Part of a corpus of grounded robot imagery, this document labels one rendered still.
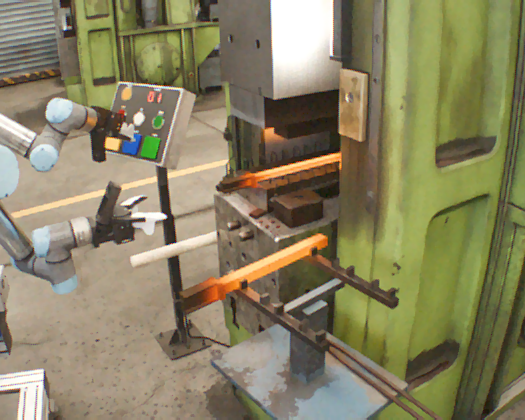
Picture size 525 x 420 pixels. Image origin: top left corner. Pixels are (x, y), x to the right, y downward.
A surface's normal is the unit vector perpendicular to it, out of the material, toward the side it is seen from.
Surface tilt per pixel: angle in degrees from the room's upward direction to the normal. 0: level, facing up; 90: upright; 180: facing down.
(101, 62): 90
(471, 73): 89
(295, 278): 90
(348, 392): 0
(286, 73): 90
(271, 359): 0
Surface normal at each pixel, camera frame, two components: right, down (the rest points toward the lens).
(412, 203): 0.52, 0.36
